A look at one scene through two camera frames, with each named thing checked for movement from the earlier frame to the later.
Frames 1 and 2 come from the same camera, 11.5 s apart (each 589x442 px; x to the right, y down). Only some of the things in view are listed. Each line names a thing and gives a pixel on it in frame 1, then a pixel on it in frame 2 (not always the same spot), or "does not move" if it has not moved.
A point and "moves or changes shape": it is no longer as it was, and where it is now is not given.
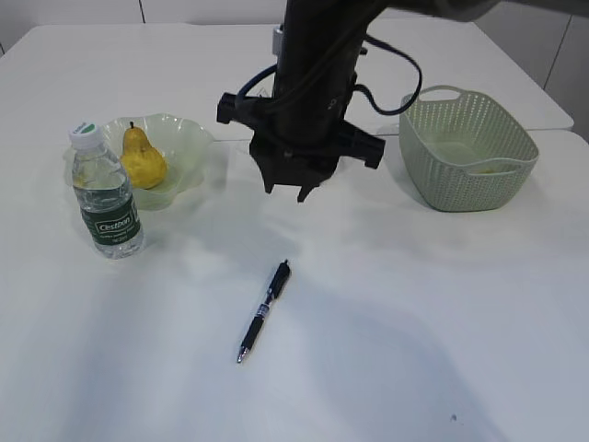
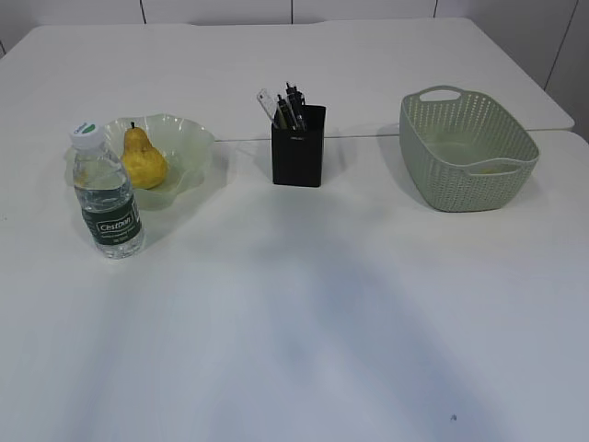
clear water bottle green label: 104,194 does not move
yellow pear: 146,165 does not move
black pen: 279,282 moves or changes shape
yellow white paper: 489,170 does not move
